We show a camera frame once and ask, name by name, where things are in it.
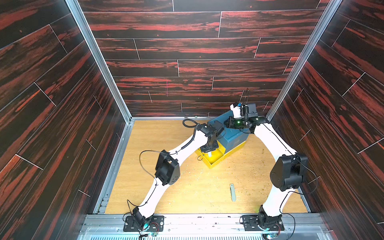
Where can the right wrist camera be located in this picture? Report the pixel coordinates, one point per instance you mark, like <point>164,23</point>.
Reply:
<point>246,111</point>

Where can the aluminium front rail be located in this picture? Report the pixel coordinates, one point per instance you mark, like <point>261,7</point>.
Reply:
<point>205,227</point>

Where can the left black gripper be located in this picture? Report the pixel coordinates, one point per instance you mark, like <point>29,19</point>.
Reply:
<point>215,147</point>

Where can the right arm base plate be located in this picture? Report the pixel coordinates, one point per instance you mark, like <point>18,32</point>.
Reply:
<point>261,222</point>

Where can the yellow bottom drawer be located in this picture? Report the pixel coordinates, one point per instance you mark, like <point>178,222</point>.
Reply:
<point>211,162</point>

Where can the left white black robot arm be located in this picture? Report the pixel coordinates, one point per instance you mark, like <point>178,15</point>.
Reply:
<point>168,167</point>

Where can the teal yellow drawer cabinet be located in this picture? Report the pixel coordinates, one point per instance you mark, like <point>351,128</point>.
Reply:
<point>232,140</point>

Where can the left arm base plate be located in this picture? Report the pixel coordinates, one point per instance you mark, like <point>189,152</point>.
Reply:
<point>153,224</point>

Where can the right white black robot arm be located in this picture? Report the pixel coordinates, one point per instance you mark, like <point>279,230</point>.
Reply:
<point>287,174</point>

